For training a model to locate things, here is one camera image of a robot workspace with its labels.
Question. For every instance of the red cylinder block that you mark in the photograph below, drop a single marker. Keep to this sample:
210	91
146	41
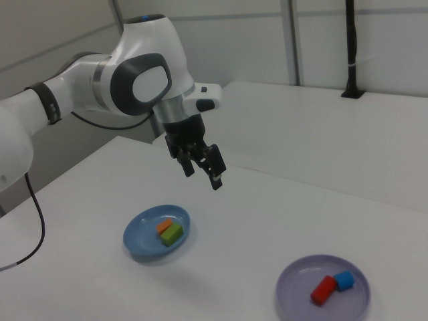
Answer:
322	290

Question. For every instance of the green rectangular block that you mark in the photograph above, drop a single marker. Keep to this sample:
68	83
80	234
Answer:
171	235

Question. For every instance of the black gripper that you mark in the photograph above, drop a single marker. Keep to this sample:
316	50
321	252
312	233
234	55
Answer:
185	133

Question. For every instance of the blue plate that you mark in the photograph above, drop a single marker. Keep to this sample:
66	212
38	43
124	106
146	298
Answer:
143	240

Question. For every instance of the black camera stand pole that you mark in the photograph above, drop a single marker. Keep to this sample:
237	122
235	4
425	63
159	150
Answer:
351	50

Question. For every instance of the orange rectangular block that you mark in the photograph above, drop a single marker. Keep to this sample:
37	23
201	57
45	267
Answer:
163	226

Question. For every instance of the lilac plate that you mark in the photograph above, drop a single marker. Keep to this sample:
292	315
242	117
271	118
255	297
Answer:
301	301

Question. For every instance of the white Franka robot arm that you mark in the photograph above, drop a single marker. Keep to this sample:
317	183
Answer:
150	50

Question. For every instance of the small blue block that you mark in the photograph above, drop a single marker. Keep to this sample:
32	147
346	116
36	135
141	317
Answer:
344	281

